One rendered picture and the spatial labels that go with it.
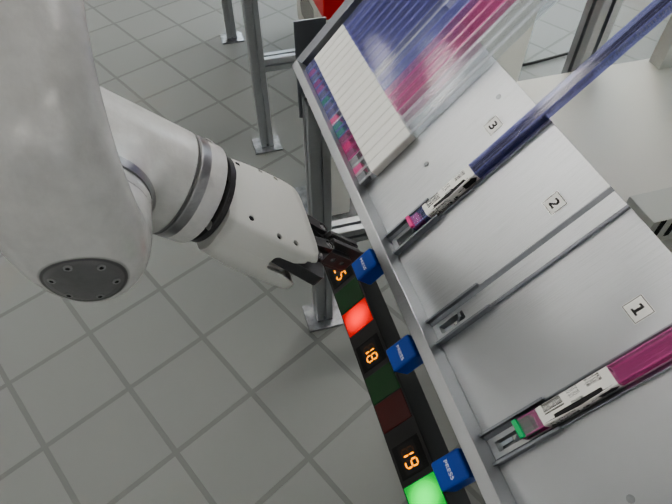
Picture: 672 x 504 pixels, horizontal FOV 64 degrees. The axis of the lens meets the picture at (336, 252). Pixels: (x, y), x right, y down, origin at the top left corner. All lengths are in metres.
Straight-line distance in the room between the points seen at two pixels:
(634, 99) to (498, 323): 0.66
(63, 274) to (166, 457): 0.95
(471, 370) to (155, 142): 0.31
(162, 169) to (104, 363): 1.05
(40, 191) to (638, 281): 0.38
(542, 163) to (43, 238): 0.39
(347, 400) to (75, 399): 0.62
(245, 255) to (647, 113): 0.77
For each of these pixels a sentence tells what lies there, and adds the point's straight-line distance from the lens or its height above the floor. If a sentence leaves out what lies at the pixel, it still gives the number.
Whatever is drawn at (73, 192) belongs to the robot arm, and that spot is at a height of 0.96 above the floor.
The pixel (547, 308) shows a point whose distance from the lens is 0.46.
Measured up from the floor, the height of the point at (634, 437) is 0.79.
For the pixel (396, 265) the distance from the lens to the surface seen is 0.53.
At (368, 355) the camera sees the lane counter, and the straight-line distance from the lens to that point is 0.56.
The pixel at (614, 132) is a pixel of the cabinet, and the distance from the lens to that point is 0.97.
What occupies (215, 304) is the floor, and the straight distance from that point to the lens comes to 1.42.
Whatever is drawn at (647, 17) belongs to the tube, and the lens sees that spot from 0.52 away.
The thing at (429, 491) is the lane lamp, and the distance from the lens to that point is 0.51.
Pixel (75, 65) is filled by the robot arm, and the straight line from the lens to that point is 0.28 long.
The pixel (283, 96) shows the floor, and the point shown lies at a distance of 2.07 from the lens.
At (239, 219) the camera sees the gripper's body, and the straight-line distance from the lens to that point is 0.42.
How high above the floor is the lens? 1.14
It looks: 50 degrees down
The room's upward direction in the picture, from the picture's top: straight up
